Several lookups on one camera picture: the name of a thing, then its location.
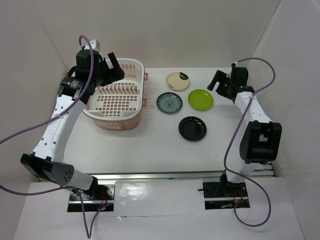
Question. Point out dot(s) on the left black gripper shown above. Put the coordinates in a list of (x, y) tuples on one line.
[(113, 74)]

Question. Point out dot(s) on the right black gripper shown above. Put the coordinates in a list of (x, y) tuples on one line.
[(221, 77)]

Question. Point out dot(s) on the lime green plate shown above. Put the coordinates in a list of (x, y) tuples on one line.
[(200, 100)]

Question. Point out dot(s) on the cream plate with black patch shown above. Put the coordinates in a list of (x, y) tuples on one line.
[(178, 81)]

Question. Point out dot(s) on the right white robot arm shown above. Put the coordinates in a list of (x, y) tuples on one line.
[(261, 139)]

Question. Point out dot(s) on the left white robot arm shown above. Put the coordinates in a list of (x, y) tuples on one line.
[(46, 161)]

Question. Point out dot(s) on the white pink dish rack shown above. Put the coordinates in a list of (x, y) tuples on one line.
[(118, 106)]

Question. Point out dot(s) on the blue patterned plate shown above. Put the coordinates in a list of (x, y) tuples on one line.
[(169, 103)]

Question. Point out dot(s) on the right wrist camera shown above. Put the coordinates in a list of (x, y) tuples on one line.
[(236, 65)]

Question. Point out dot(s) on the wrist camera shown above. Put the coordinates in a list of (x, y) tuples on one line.
[(236, 65), (95, 45)]

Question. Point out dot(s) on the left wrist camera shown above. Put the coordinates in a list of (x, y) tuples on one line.
[(95, 45)]

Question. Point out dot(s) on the aluminium rail frame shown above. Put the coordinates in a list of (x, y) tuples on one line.
[(187, 175)]

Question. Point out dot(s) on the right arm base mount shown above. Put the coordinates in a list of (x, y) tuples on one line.
[(216, 199)]

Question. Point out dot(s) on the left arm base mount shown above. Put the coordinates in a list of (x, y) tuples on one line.
[(104, 200)]

